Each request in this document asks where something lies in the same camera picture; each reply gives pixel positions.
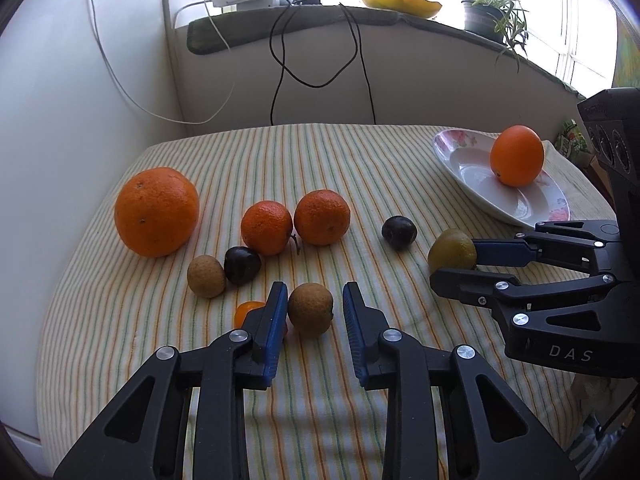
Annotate mandarin with stem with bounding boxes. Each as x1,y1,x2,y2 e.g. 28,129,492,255
241,200,300,257

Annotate potted spider plant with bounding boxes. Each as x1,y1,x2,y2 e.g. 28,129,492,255
462,0,529,70

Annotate round mandarin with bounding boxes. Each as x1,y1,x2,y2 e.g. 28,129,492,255
294,188,350,246

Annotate yellow bowl on sill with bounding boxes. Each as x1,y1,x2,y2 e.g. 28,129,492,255
362,0,442,18

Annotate brown longan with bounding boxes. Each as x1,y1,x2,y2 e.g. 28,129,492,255
288,283,333,338
186,255,226,299

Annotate striped table cloth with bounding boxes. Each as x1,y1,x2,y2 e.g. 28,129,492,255
37,125,614,479

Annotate white gloved right hand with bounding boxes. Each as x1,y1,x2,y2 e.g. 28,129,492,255
567,374,638,443

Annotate dark plum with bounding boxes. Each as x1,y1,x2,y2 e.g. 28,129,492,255
381,216,418,252
224,246,262,286

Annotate green kiwi fruit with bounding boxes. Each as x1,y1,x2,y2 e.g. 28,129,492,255
427,229,477,274

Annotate floral white plate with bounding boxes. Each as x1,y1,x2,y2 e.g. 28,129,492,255
433,128,570,229

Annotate smooth orange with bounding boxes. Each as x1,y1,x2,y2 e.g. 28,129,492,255
489,125,544,188

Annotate grey windowsill mat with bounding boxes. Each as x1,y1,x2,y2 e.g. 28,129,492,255
186,6,584,99

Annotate small orange kumquat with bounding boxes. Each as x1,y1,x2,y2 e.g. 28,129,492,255
233,300,288,338

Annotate large orange grapefruit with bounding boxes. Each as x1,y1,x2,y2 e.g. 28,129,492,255
114,167,200,258

